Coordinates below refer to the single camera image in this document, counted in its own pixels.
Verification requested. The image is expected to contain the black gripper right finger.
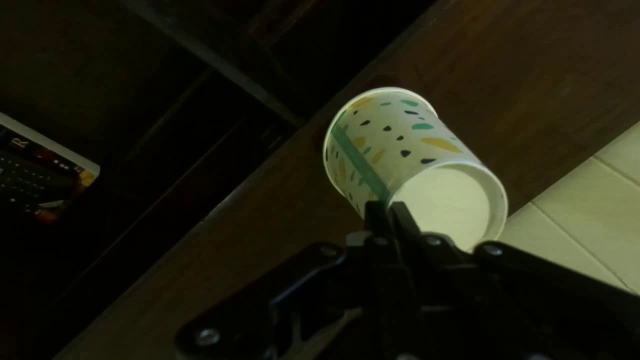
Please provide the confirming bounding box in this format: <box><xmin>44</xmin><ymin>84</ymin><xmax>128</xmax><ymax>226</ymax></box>
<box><xmin>388</xmin><ymin>201</ymin><xmax>640</xmax><ymax>360</ymax></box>

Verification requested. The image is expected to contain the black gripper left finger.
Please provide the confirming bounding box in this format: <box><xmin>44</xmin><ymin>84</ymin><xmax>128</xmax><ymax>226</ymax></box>
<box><xmin>174</xmin><ymin>198</ymin><xmax>396</xmax><ymax>360</ymax></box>

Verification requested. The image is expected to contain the speckled paper coffee cup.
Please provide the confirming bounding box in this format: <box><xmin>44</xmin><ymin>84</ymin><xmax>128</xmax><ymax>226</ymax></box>
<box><xmin>322</xmin><ymin>84</ymin><xmax>511</xmax><ymax>254</ymax></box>

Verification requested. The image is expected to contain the black book with keyboard cover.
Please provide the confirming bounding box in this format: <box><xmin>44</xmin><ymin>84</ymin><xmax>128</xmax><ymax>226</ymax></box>
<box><xmin>0</xmin><ymin>111</ymin><xmax>103</xmax><ymax>226</ymax></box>

